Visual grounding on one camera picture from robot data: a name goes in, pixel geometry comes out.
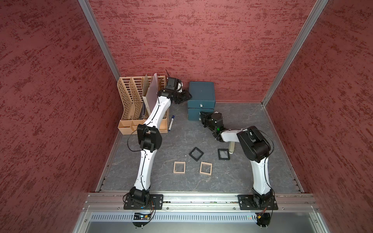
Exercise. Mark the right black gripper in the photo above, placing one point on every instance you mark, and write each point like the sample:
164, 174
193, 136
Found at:
205, 117

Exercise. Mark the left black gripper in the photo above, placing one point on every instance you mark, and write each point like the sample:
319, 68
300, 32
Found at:
186, 96

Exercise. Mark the teal top drawer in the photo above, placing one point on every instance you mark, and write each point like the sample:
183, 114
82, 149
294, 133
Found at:
201, 104

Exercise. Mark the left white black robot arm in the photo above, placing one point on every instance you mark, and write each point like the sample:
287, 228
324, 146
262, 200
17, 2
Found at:
150, 140

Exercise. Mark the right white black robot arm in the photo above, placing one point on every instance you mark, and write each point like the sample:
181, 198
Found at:
255, 147

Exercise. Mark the teal drawer cabinet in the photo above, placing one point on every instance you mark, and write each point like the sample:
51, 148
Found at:
202, 91

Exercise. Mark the black brooch box right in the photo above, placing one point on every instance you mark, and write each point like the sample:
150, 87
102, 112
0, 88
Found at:
223, 154

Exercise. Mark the black brooch box diamond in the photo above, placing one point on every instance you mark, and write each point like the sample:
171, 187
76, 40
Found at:
196, 154

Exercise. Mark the pink brooch box right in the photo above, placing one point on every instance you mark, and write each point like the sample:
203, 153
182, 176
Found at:
206, 168

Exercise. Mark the pink brooch box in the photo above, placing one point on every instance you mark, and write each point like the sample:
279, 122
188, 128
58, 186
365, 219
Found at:
206, 168
179, 167

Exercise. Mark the pink brooch box left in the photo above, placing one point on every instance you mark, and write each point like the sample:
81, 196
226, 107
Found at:
179, 167

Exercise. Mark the blue white marker pen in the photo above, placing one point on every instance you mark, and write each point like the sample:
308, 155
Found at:
171, 123

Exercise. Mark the beige green case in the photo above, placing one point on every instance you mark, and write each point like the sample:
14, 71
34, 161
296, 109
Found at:
231, 147

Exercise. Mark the pink folder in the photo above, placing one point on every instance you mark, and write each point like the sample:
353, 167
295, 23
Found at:
156, 83

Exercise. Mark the brown cardboard divider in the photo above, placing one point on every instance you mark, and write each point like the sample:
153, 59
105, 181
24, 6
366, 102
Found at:
145, 85

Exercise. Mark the tan plastic file organizer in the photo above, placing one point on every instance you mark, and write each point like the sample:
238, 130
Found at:
134, 111

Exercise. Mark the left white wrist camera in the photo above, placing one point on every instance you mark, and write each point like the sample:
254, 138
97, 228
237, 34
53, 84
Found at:
174, 84

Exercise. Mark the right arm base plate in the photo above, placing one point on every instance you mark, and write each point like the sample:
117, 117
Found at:
246, 202

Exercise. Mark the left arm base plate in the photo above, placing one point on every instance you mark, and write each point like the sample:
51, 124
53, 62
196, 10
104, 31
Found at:
154, 201

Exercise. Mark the aluminium mounting rail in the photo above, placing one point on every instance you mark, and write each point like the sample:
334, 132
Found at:
200, 202

